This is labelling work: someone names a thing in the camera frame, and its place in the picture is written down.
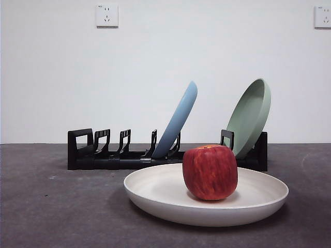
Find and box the cream plate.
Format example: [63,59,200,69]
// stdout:
[123,162,290,227]

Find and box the red apple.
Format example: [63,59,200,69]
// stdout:
[182,144,238,202]

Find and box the blue plate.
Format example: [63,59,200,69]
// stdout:
[151,80,199,158]

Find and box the black plate rack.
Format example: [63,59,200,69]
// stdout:
[67,128,268,172]

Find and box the green plate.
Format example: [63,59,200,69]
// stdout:
[223,78,272,160]

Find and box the white wall socket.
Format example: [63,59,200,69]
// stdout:
[95,4,119,28]
[314,5,331,29]

